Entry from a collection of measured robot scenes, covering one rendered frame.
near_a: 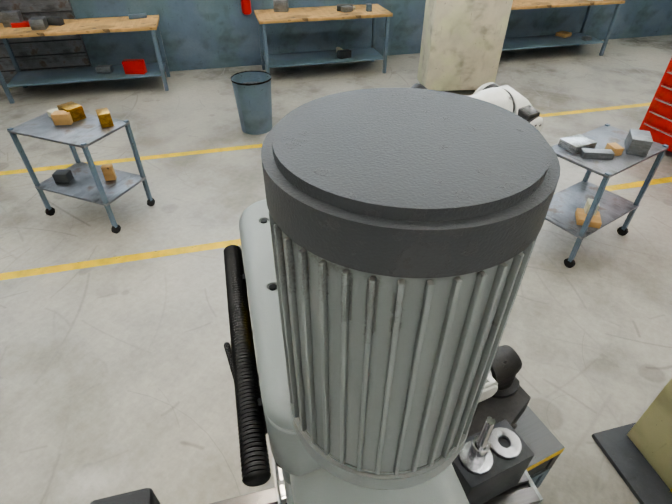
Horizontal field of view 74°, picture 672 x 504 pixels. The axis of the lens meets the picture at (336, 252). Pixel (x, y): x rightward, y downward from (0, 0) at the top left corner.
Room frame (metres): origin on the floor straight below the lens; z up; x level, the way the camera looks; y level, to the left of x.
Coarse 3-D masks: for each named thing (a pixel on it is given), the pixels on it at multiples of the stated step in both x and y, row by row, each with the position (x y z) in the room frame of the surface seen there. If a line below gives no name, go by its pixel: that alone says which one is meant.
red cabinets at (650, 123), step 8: (664, 80) 4.91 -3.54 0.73; (664, 88) 4.87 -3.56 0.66; (656, 96) 4.93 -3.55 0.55; (664, 96) 4.84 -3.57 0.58; (656, 104) 4.88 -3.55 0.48; (664, 104) 4.80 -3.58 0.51; (648, 112) 4.93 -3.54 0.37; (656, 112) 4.85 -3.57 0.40; (664, 112) 4.76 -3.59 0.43; (648, 120) 4.89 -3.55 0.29; (656, 120) 4.80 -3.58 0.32; (664, 120) 4.72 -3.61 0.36; (640, 128) 4.94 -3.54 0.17; (648, 128) 4.85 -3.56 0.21; (656, 128) 4.76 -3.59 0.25; (664, 128) 4.69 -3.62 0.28; (656, 136) 4.73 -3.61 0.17; (664, 136) 4.65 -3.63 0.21
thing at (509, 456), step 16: (496, 432) 0.67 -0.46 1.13; (512, 432) 0.67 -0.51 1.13; (464, 448) 0.62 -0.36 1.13; (496, 448) 0.62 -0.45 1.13; (512, 448) 0.62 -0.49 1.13; (528, 448) 0.63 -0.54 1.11; (464, 464) 0.58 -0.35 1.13; (480, 464) 0.58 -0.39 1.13; (496, 464) 0.58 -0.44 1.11; (512, 464) 0.58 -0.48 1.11; (528, 464) 0.61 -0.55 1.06; (464, 480) 0.55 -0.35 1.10; (480, 480) 0.54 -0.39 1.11; (496, 480) 0.56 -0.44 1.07; (512, 480) 0.59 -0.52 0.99; (480, 496) 0.54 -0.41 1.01
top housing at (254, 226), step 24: (264, 216) 0.65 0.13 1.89; (264, 240) 0.58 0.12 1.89; (264, 264) 0.52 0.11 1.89; (264, 288) 0.47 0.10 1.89; (264, 312) 0.42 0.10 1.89; (264, 336) 0.38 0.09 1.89; (264, 360) 0.35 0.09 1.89; (264, 384) 0.31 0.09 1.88; (264, 408) 0.29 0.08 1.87; (288, 408) 0.28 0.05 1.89; (288, 432) 0.27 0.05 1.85; (288, 456) 0.27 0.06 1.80
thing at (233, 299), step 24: (240, 264) 0.63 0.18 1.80; (240, 288) 0.56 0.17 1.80; (240, 312) 0.50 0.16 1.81; (240, 336) 0.45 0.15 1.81; (240, 360) 0.41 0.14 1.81; (240, 384) 0.37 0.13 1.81; (240, 408) 0.33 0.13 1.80; (240, 432) 0.30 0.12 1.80; (264, 432) 0.30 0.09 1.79; (240, 456) 0.27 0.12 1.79; (264, 456) 0.27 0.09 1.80; (264, 480) 0.25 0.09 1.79
